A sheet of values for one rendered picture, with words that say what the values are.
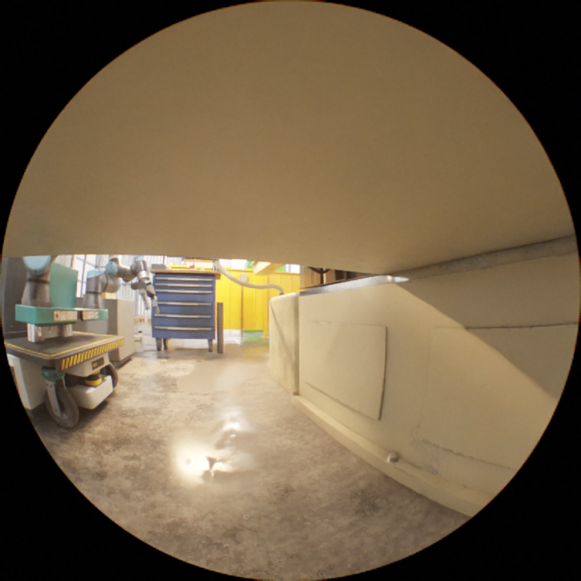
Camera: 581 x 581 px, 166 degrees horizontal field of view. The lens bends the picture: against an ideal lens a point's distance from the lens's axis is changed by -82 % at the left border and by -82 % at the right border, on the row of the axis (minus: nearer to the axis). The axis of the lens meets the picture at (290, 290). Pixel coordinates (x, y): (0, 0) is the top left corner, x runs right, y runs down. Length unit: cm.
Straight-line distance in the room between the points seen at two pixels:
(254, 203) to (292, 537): 60
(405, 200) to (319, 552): 60
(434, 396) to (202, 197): 56
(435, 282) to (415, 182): 35
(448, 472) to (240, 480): 56
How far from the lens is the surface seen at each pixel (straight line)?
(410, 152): 15
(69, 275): 129
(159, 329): 247
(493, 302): 47
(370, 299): 63
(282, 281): 383
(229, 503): 62
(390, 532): 58
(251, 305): 361
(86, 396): 105
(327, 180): 17
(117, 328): 177
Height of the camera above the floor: 50
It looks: 6 degrees up
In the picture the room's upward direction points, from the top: straight up
